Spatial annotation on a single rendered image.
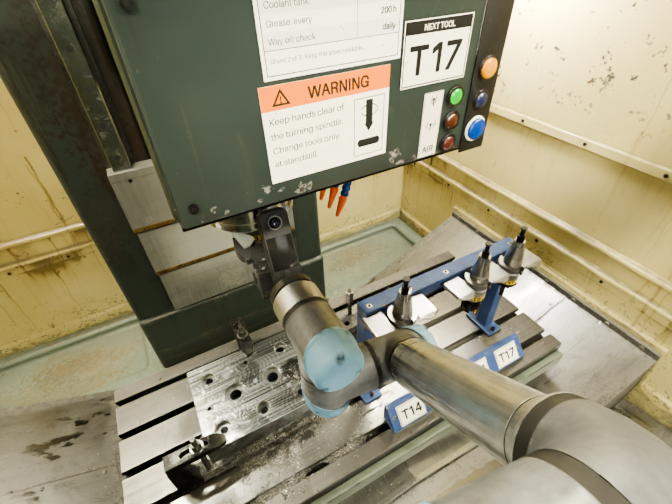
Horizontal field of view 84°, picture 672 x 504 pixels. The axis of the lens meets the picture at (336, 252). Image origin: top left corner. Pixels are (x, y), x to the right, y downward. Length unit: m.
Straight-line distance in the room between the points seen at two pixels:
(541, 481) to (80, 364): 1.73
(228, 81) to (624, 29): 1.07
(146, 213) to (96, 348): 0.86
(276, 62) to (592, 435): 0.39
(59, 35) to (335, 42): 0.70
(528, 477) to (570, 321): 1.26
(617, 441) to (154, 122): 0.42
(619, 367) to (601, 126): 0.72
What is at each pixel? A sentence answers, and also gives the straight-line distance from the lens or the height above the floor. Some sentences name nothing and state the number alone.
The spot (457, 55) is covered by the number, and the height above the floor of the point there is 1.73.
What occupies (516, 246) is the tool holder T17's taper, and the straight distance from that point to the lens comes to 0.97.
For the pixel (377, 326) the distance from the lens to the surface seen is 0.81.
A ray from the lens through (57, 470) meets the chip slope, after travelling 1.48.
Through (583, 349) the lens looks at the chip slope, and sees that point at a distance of 1.48.
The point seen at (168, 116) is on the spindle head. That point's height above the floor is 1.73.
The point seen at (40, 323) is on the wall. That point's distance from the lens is 1.90.
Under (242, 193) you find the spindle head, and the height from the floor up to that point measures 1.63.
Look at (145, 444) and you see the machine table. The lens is 1.15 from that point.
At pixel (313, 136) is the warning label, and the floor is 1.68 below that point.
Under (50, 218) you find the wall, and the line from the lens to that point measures 1.61.
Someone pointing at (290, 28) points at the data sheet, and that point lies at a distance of 0.41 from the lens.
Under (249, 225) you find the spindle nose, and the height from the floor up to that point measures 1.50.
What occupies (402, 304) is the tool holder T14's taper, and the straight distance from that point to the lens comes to 0.78.
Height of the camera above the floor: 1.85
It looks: 40 degrees down
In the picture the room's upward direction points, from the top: 2 degrees counter-clockwise
